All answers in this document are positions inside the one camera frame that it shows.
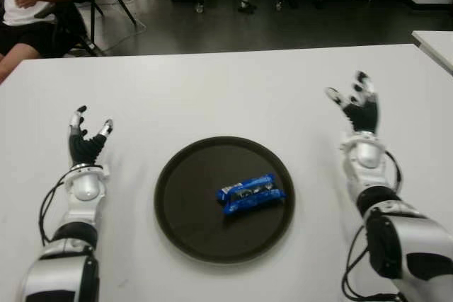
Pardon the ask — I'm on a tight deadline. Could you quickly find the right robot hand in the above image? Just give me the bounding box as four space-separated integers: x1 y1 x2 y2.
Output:
324 70 379 135

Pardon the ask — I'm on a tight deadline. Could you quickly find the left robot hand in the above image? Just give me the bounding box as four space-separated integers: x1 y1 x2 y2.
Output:
67 105 115 170

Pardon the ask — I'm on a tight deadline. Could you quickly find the blue Oreo packet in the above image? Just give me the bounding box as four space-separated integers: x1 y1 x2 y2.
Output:
215 173 287 216

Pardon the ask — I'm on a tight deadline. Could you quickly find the white side table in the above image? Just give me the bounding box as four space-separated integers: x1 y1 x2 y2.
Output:
411 30 453 77

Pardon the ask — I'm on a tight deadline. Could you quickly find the black office chair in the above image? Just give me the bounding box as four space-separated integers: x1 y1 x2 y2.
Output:
33 1 107 58

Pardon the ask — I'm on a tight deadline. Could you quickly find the round brown tray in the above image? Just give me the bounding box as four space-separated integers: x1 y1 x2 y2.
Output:
154 135 297 264

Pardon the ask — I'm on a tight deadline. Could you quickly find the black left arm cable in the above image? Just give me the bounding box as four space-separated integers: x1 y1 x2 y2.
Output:
38 178 70 247

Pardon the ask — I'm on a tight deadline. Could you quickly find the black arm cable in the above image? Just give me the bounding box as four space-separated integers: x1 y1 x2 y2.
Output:
341 149 405 300
38 178 70 247

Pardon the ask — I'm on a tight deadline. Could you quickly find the white floor cable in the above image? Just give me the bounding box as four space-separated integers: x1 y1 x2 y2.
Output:
91 0 171 54

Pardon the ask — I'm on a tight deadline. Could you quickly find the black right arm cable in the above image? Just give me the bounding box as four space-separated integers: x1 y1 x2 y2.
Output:
341 149 405 300

